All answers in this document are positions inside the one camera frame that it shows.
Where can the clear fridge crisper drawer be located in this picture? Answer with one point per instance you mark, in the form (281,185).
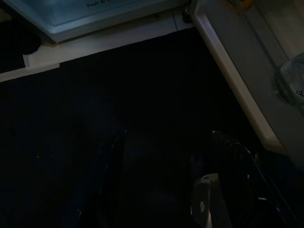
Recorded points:
(95,14)

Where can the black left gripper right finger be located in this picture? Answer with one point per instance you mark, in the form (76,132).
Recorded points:
(247,190)

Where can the black shoe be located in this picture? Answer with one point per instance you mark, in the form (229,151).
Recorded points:
(33,46)

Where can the pale plastic bottle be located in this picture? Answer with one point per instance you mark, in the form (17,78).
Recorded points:
(292,78)

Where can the open fridge door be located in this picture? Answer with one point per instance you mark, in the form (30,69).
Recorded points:
(237,59)

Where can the grey two-door fridge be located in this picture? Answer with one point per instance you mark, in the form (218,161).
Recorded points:
(71,34)

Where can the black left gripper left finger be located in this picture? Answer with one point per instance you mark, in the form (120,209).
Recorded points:
(102,185)

